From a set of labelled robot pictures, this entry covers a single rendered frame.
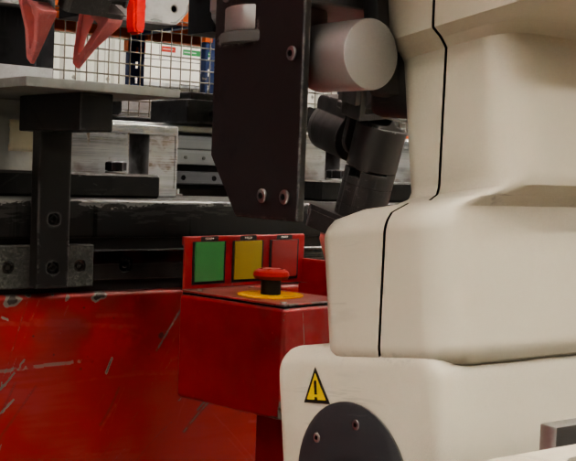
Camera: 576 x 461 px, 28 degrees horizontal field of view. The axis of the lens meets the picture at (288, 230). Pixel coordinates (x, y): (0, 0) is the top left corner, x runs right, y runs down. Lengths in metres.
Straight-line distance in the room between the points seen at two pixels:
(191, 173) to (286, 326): 0.73
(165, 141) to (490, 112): 0.90
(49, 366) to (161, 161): 0.34
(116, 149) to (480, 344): 0.91
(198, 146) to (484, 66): 1.22
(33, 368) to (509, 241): 0.76
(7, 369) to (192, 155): 0.67
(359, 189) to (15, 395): 0.45
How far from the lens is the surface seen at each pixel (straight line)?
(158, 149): 1.53
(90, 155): 1.48
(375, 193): 1.26
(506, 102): 0.68
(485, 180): 0.68
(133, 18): 1.47
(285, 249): 1.39
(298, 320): 1.19
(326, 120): 1.31
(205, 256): 1.30
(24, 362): 1.33
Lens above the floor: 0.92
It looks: 3 degrees down
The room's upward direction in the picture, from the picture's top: 2 degrees clockwise
